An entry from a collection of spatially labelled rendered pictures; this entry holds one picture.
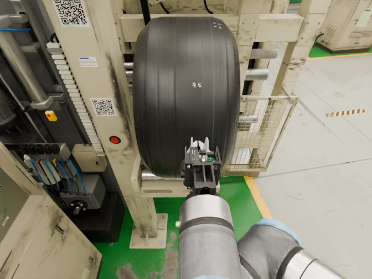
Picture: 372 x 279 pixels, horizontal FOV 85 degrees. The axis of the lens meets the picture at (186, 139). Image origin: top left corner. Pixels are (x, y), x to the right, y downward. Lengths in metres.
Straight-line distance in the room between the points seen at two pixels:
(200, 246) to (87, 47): 0.58
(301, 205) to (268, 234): 1.66
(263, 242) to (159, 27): 0.57
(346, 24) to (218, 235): 5.01
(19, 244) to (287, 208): 1.78
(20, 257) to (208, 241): 0.80
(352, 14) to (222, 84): 4.70
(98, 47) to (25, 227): 0.68
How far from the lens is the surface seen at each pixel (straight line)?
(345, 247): 2.08
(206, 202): 0.34
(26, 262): 1.03
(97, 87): 0.73
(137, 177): 0.86
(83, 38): 0.67
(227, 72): 0.55
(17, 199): 1.00
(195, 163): 0.39
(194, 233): 0.32
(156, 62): 0.55
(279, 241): 0.45
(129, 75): 1.13
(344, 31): 5.22
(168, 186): 0.91
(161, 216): 1.80
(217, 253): 0.31
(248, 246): 0.45
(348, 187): 2.45
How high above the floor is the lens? 1.63
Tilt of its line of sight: 44 degrees down
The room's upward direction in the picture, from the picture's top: straight up
